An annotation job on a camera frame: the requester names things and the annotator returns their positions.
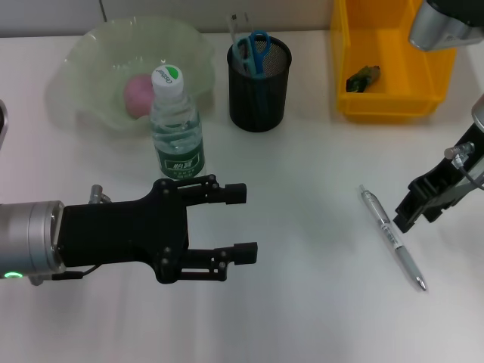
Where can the clear plastic ruler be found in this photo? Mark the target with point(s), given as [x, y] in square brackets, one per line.
[236, 28]

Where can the black mesh pen holder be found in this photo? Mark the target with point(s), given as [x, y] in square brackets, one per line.
[257, 102]

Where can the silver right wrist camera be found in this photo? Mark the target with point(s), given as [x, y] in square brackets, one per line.
[435, 26]

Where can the blue capped scissors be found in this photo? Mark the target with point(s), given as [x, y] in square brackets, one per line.
[259, 49]

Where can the green plastic wrapper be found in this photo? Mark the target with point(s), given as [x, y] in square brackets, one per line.
[363, 78]

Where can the grey gel pen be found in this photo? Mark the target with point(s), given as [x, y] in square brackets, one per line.
[393, 236]

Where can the clear green-label water bottle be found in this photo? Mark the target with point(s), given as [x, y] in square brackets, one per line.
[177, 151]

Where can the green glass fruit plate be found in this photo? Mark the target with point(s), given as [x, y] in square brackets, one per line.
[94, 75]

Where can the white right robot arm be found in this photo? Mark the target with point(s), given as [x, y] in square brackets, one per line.
[479, 113]

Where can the pink peach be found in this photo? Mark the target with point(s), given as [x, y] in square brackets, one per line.
[138, 96]

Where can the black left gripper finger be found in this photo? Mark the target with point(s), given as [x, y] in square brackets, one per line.
[246, 253]
[234, 193]

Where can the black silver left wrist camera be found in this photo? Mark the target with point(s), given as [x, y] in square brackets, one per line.
[3, 125]

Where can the yellow plastic storage bin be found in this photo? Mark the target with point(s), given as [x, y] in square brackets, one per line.
[393, 49]

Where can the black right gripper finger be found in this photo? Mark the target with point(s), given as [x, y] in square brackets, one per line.
[440, 212]
[410, 211]

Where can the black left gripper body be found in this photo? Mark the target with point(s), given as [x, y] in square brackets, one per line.
[121, 234]

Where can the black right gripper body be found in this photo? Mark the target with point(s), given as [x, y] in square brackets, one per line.
[453, 174]

